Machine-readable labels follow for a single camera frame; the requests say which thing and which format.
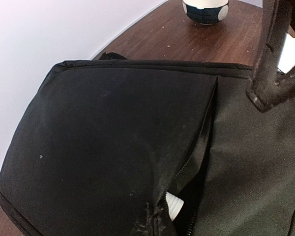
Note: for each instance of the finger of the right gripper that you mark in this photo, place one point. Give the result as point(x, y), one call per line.
point(269, 88)

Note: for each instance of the black student backpack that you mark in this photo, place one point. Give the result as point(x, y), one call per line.
point(100, 139)

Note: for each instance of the green white glue stick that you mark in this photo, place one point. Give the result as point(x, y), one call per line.
point(175, 205)

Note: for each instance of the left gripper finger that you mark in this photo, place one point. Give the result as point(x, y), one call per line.
point(155, 221)

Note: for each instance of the white cup black band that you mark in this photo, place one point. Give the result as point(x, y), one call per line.
point(206, 12)

